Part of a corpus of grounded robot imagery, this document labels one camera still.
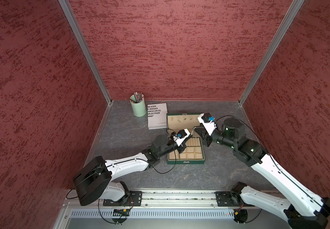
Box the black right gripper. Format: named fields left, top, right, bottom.
left=192, top=123, right=236, bottom=148

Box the green jewelry box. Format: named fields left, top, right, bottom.
left=167, top=113, right=206, bottom=165

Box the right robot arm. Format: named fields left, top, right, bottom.
left=194, top=113, right=330, bottom=229

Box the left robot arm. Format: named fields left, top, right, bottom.
left=73, top=130, right=192, bottom=206

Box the white book with black text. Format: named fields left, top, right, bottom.
left=147, top=103, right=167, bottom=130

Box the mint green pencil cup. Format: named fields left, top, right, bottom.
left=130, top=98, right=147, bottom=117

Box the coloured pencils bunch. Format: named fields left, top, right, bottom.
left=130, top=92, right=144, bottom=104

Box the perforated vent strip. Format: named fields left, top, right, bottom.
left=70, top=209, right=234, bottom=219

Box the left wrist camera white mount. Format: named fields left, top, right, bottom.
left=172, top=129, right=190, bottom=141

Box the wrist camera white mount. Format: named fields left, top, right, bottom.
left=197, top=113, right=217, bottom=135
left=172, top=129, right=190, bottom=141

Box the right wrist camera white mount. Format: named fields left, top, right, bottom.
left=197, top=113, right=217, bottom=135

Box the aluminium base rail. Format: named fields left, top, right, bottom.
left=63, top=188, right=297, bottom=210

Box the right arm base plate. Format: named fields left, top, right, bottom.
left=215, top=191, right=253, bottom=208

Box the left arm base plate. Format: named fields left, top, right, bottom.
left=102, top=191, right=143, bottom=207

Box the aluminium corner post right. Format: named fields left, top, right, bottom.
left=238, top=0, right=304, bottom=106

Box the aluminium corner post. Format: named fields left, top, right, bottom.
left=238, top=0, right=304, bottom=106
left=59, top=0, right=112, bottom=106

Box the aluminium corner post left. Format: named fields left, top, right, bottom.
left=59, top=0, right=112, bottom=106

